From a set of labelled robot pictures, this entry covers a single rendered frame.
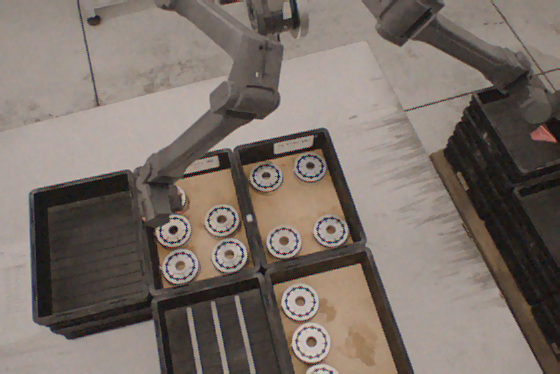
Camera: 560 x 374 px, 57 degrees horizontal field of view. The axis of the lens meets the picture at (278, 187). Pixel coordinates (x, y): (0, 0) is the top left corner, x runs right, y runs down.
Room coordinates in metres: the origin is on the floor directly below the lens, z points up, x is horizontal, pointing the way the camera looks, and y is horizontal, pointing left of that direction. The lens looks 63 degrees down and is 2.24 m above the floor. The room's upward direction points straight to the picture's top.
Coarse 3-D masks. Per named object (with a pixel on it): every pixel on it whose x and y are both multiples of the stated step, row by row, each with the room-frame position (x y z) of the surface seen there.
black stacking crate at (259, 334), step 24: (216, 288) 0.39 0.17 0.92; (240, 288) 0.40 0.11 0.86; (168, 312) 0.34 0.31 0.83; (192, 312) 0.34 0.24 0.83; (264, 312) 0.34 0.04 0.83; (168, 336) 0.28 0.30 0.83; (216, 336) 0.28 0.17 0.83; (240, 336) 0.28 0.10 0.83; (264, 336) 0.28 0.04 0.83; (168, 360) 0.21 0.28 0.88; (192, 360) 0.22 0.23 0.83; (216, 360) 0.22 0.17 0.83; (240, 360) 0.22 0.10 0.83; (264, 360) 0.22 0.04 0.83
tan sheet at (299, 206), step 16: (272, 160) 0.83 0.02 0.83; (288, 160) 0.83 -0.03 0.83; (288, 176) 0.77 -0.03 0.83; (288, 192) 0.72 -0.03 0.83; (304, 192) 0.72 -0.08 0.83; (320, 192) 0.72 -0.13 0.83; (256, 208) 0.66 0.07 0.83; (272, 208) 0.66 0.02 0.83; (288, 208) 0.66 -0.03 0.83; (304, 208) 0.66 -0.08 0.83; (320, 208) 0.66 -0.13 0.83; (336, 208) 0.66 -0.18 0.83; (272, 224) 0.61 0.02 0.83; (288, 224) 0.61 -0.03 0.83; (304, 224) 0.61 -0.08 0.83; (304, 240) 0.56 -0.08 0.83
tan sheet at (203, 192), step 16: (208, 176) 0.77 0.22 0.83; (224, 176) 0.77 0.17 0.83; (192, 192) 0.72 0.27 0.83; (208, 192) 0.72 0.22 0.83; (224, 192) 0.72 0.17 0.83; (192, 208) 0.66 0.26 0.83; (208, 208) 0.66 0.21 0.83; (192, 224) 0.61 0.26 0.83; (240, 224) 0.61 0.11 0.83; (192, 240) 0.56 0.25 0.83; (208, 240) 0.56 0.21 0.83; (240, 240) 0.56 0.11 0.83; (160, 256) 0.51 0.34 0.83; (208, 256) 0.51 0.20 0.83; (208, 272) 0.46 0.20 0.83
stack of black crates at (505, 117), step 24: (480, 96) 1.29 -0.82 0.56; (504, 96) 1.33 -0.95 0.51; (480, 120) 1.19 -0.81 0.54; (504, 120) 1.22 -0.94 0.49; (552, 120) 1.19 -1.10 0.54; (456, 144) 1.24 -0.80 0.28; (480, 144) 1.12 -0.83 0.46; (504, 144) 1.04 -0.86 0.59; (528, 144) 1.10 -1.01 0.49; (552, 144) 1.10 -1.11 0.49; (456, 168) 1.17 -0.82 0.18; (480, 168) 1.06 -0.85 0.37; (504, 168) 0.99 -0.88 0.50; (528, 168) 0.93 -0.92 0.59; (552, 168) 0.97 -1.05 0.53; (480, 192) 1.00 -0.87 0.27; (504, 192) 0.92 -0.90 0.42; (480, 216) 0.93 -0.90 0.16
